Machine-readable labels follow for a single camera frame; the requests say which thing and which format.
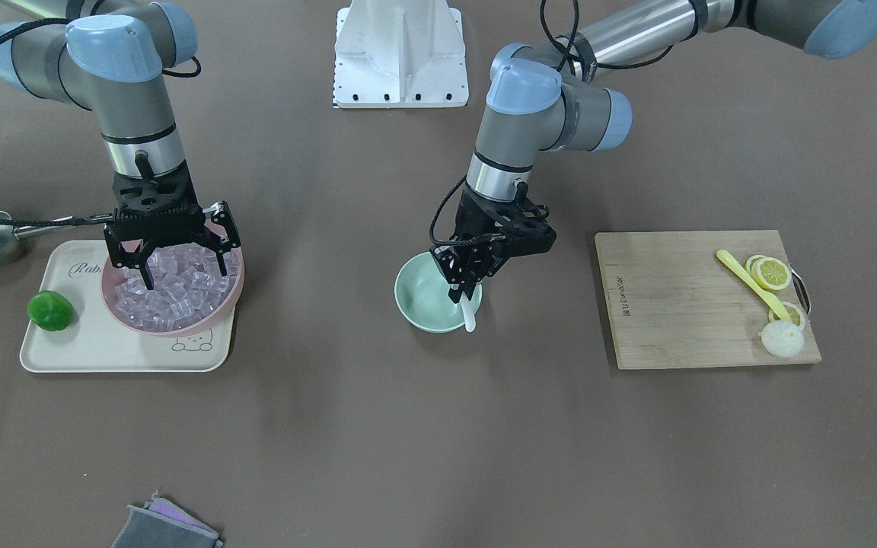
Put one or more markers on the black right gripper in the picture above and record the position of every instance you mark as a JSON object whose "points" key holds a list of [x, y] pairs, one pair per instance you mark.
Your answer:
{"points": [[226, 226]]}

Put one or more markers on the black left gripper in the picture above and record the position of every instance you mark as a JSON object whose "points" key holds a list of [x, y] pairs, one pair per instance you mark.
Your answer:
{"points": [[476, 224]]}

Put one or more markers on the white ceramic spoon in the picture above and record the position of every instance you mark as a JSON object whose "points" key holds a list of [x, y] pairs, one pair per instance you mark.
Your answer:
{"points": [[469, 313]]}

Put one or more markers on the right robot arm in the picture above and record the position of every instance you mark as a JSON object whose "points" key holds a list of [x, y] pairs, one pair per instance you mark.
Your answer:
{"points": [[109, 57]]}

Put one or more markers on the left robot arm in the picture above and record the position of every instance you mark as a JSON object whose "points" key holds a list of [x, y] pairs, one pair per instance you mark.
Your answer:
{"points": [[541, 98]]}

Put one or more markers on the pink bowl of ice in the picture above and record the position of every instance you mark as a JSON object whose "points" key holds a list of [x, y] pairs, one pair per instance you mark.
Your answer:
{"points": [[189, 290]]}

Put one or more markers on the green ceramic bowl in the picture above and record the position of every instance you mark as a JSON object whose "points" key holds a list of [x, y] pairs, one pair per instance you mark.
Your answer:
{"points": [[421, 293]]}

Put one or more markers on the yellow plastic spoon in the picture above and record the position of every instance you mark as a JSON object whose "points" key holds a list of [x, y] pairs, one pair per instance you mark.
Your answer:
{"points": [[774, 304]]}

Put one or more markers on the cream plastic tray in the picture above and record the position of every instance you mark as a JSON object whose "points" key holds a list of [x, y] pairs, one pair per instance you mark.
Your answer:
{"points": [[97, 341]]}

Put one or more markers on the green lime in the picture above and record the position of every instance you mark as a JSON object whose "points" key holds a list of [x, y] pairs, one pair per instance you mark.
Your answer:
{"points": [[50, 311]]}

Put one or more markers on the wooden cutting board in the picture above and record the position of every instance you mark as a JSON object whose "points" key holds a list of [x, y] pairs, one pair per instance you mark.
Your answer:
{"points": [[671, 304]]}

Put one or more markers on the grey folded cloth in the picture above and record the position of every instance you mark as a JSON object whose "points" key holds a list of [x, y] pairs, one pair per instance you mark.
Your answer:
{"points": [[162, 523]]}

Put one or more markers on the lemon slice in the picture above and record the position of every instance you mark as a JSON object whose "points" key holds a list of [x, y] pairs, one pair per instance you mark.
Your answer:
{"points": [[770, 273], [796, 315]]}

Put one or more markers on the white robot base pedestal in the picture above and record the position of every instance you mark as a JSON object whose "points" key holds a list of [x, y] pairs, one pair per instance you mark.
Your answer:
{"points": [[399, 54]]}

